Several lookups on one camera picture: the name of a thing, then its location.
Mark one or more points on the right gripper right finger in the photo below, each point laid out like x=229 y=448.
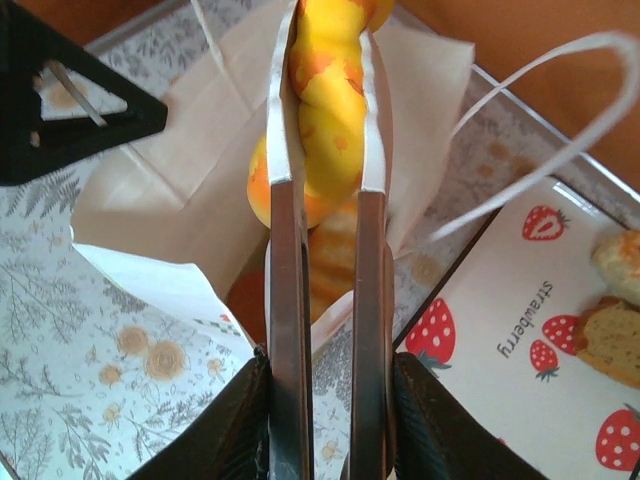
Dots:
x=450 y=430

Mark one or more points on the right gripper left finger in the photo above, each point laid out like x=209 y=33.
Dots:
x=215 y=430

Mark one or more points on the triangular black finger of the left gripper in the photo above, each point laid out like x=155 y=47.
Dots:
x=15 y=100

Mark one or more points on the brown fake bread loaf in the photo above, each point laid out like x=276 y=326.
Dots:
x=250 y=305

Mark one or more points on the metal tongs white tips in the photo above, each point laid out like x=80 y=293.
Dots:
x=285 y=300

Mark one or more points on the white paper bag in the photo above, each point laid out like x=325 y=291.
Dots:
x=200 y=175

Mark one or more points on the yellow twisted fake bread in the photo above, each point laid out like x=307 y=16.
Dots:
x=325 y=125

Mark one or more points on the seeded fake bread slice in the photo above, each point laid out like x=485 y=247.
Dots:
x=615 y=340

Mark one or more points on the striped fake croissant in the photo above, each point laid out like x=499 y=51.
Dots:
x=330 y=260

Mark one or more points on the white orange fake scone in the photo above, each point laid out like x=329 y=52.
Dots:
x=622 y=260

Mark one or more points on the floral print tablecloth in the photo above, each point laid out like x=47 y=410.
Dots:
x=75 y=350

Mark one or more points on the strawberry print white tray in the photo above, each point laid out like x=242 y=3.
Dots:
x=500 y=275

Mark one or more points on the aluminium table edge strip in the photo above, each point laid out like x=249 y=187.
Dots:
x=617 y=167

